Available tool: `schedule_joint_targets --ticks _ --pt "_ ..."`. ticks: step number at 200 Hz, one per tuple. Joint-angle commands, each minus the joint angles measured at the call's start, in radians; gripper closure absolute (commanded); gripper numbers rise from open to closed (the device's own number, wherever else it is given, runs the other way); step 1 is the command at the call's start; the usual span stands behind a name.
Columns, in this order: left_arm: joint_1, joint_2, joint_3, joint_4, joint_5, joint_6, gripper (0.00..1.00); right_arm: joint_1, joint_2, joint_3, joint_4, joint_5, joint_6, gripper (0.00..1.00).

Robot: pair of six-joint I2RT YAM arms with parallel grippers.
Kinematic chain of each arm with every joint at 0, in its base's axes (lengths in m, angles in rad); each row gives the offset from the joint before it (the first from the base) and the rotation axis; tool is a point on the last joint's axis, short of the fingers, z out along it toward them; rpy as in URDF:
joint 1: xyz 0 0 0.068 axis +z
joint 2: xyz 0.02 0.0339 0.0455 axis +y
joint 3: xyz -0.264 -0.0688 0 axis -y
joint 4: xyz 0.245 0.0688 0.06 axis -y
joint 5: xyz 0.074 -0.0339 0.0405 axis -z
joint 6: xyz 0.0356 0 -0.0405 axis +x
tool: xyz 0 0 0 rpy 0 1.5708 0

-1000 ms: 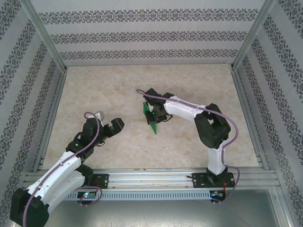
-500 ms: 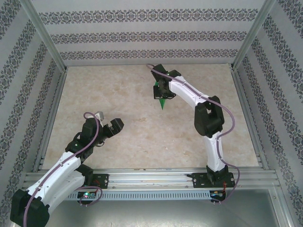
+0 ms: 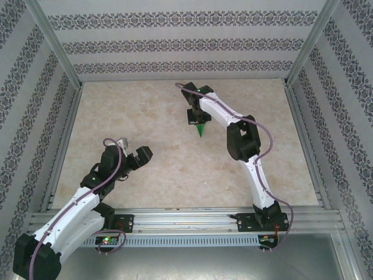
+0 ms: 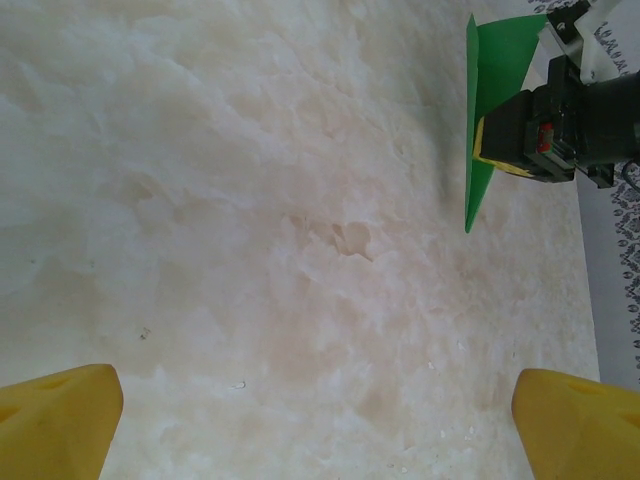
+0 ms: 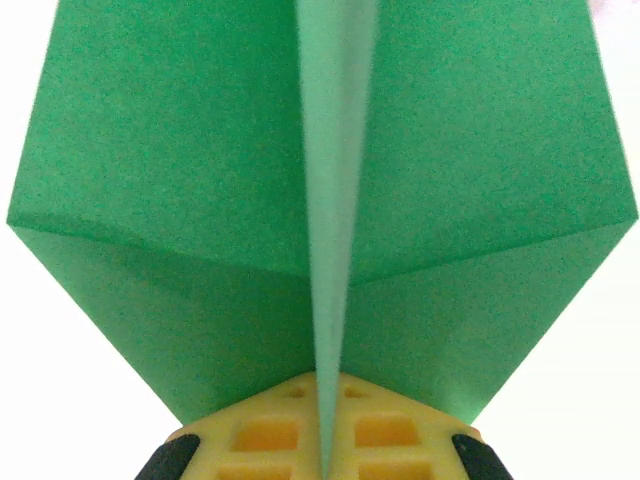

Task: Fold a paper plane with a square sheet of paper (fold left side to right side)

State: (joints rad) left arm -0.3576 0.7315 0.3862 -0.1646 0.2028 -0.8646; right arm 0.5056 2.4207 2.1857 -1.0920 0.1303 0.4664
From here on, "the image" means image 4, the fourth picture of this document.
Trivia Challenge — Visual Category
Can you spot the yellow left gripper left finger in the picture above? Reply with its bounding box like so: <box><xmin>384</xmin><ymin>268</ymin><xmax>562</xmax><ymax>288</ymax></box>
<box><xmin>0</xmin><ymin>363</ymin><xmax>125</xmax><ymax>480</ymax></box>

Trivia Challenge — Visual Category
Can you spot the green paper sheet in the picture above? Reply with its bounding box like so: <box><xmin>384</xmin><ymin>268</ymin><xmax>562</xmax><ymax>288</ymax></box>
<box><xmin>463</xmin><ymin>12</ymin><xmax>550</xmax><ymax>235</ymax></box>

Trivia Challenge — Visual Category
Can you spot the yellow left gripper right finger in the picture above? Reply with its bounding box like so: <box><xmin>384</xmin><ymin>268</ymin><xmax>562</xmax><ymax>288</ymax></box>
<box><xmin>514</xmin><ymin>368</ymin><xmax>640</xmax><ymax>480</ymax></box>

